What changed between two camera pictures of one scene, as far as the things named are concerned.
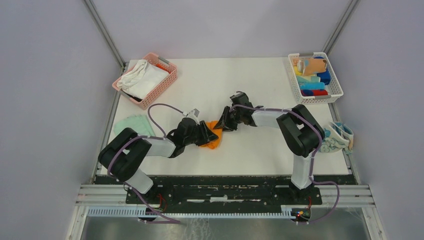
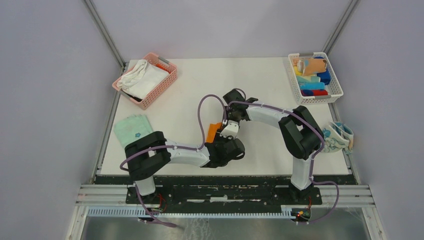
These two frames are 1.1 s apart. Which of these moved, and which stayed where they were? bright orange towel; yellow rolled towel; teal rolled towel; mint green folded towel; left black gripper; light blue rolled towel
Moved: bright orange towel; left black gripper
Stayed: yellow rolled towel; teal rolled towel; light blue rolled towel; mint green folded towel
